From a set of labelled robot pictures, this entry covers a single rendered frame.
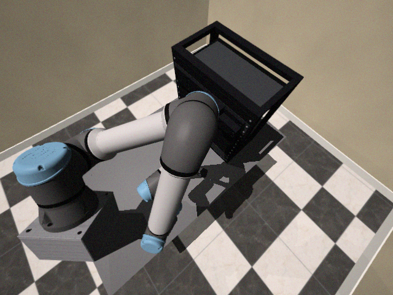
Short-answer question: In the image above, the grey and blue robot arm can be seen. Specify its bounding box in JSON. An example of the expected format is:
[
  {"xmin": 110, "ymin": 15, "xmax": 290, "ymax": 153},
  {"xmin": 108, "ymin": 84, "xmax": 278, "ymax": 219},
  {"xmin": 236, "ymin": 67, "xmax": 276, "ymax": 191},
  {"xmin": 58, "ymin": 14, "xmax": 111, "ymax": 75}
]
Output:
[{"xmin": 12, "ymin": 91, "xmax": 219, "ymax": 254}]

